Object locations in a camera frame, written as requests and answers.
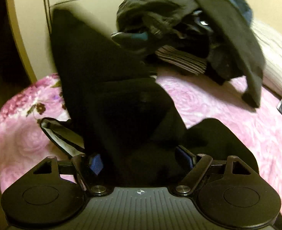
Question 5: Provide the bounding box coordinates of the black garment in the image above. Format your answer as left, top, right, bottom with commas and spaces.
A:
50, 8, 259, 187

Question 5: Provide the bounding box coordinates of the pile of dark clothes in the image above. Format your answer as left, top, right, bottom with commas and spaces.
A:
112, 0, 265, 108

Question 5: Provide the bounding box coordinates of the cream wardrobe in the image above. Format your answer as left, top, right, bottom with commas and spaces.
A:
7, 0, 124, 83

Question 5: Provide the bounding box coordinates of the pink floral blanket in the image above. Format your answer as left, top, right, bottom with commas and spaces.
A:
0, 70, 282, 213

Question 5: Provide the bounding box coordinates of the white striped duvet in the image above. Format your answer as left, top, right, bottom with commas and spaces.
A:
251, 18, 282, 97

